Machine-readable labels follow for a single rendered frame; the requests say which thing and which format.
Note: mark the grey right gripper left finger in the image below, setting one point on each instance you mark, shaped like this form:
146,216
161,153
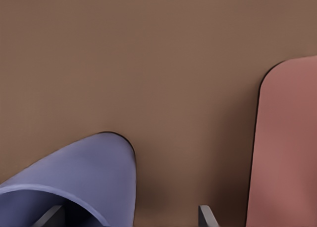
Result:
50,215

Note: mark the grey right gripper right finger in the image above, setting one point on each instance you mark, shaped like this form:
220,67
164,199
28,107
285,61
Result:
207,215

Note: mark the blue cup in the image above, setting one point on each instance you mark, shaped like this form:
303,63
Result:
94,167

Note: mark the red cup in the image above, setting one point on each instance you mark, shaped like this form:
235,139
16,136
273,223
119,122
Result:
284,147

